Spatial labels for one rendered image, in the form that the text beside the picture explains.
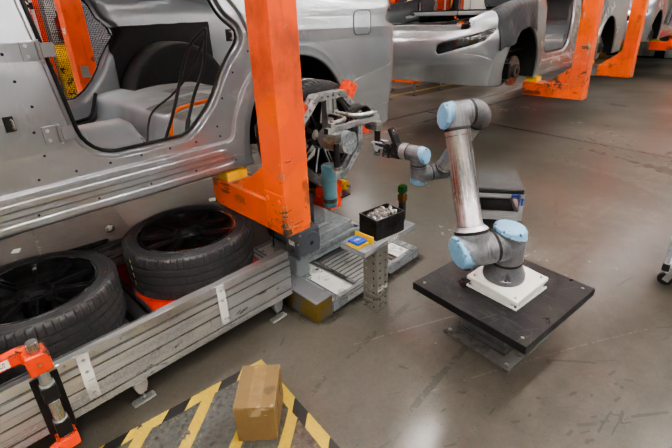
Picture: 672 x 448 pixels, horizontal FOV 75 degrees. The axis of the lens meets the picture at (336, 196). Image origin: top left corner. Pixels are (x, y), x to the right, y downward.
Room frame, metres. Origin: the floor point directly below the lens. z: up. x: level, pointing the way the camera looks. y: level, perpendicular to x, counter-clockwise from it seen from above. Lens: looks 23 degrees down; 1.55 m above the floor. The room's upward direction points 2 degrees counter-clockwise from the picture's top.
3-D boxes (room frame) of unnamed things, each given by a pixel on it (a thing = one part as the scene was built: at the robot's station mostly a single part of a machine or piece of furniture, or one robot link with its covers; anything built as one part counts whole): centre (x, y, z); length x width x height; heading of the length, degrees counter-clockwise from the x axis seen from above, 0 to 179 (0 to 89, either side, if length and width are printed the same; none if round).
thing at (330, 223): (2.67, 0.15, 0.32); 0.40 x 0.30 x 0.28; 134
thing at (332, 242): (2.67, 0.15, 0.13); 0.50 x 0.36 x 0.10; 134
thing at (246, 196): (2.28, 0.48, 0.69); 0.52 x 0.17 x 0.35; 44
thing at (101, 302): (1.60, 1.32, 0.39); 0.66 x 0.66 x 0.24
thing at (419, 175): (2.30, -0.47, 0.69); 0.12 x 0.09 x 0.12; 104
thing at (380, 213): (2.09, -0.24, 0.51); 0.20 x 0.14 x 0.13; 126
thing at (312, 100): (2.55, 0.03, 0.85); 0.54 x 0.07 x 0.54; 134
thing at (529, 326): (1.77, -0.78, 0.15); 0.60 x 0.60 x 0.30; 37
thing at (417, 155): (2.29, -0.46, 0.80); 0.12 x 0.09 x 0.10; 44
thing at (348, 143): (2.50, -0.02, 0.85); 0.21 x 0.14 x 0.14; 44
